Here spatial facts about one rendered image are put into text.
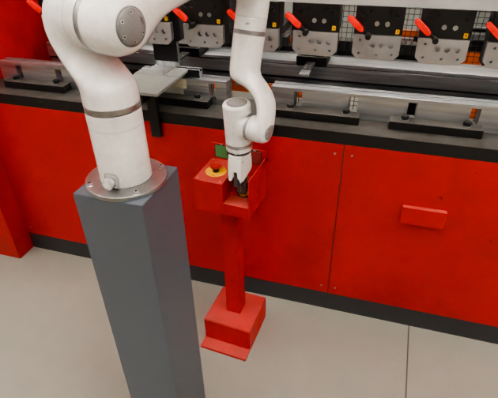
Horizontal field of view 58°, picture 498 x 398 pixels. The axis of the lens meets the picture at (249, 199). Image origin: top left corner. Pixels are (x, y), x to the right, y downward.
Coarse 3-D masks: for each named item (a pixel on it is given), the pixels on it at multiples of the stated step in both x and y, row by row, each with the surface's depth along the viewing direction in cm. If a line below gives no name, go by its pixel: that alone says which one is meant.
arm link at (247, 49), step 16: (240, 32) 123; (256, 32) 123; (240, 48) 124; (256, 48) 124; (240, 64) 126; (256, 64) 127; (240, 80) 127; (256, 80) 127; (256, 96) 126; (272, 96) 129; (272, 112) 129; (256, 128) 129; (272, 128) 131
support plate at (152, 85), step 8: (136, 72) 172; (168, 72) 171; (176, 72) 171; (184, 72) 171; (136, 80) 164; (144, 80) 164; (152, 80) 164; (160, 80) 164; (168, 80) 164; (176, 80) 165; (144, 88) 157; (152, 88) 157; (160, 88) 157
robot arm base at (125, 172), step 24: (96, 120) 93; (120, 120) 93; (96, 144) 97; (120, 144) 96; (144, 144) 101; (96, 168) 110; (120, 168) 99; (144, 168) 103; (96, 192) 102; (120, 192) 101; (144, 192) 101
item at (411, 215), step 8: (408, 208) 161; (416, 208) 161; (424, 208) 161; (432, 208) 161; (400, 216) 165; (408, 216) 163; (416, 216) 162; (424, 216) 161; (432, 216) 160; (440, 216) 159; (416, 224) 164; (424, 224) 163; (432, 224) 162; (440, 224) 161
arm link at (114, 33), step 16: (80, 0) 81; (96, 0) 79; (112, 0) 79; (128, 0) 80; (144, 0) 84; (160, 0) 90; (176, 0) 96; (80, 16) 81; (96, 16) 79; (112, 16) 79; (128, 16) 80; (144, 16) 84; (160, 16) 92; (80, 32) 82; (96, 32) 80; (112, 32) 80; (128, 32) 81; (144, 32) 84; (96, 48) 83; (112, 48) 82; (128, 48) 83
